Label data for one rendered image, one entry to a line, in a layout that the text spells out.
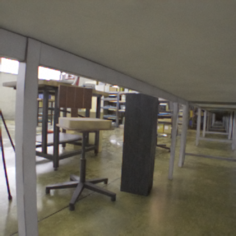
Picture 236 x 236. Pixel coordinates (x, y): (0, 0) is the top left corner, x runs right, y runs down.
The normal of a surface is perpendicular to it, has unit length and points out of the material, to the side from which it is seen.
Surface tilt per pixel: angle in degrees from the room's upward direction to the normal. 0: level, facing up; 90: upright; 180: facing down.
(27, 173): 90
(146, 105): 90
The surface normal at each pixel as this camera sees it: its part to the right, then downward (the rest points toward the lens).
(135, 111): -0.38, 0.01
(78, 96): 0.44, 0.05
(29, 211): 0.85, 0.06
